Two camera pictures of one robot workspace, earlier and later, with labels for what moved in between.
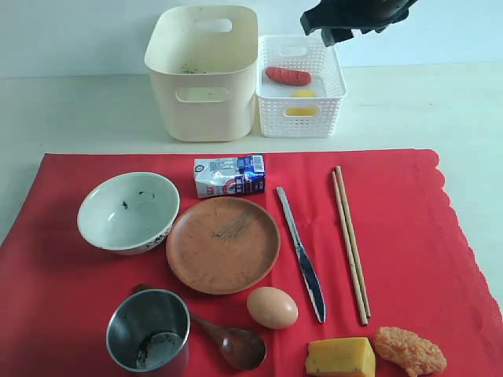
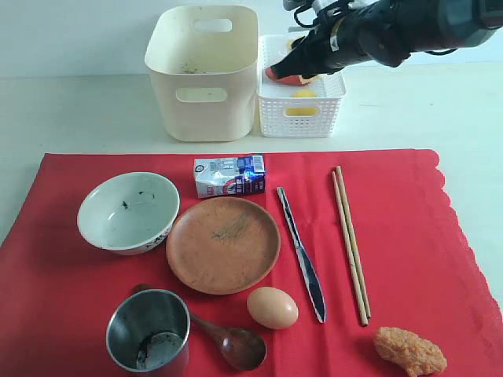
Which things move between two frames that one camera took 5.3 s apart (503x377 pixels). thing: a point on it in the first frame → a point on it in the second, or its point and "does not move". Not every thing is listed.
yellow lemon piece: x=302 y=111 does not move
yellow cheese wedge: x=341 y=357 → x=303 y=81
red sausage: x=288 y=75 does not move
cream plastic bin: x=203 y=60 does not move
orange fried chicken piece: x=409 y=353 does not move
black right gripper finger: x=321 y=16 → x=299 y=61
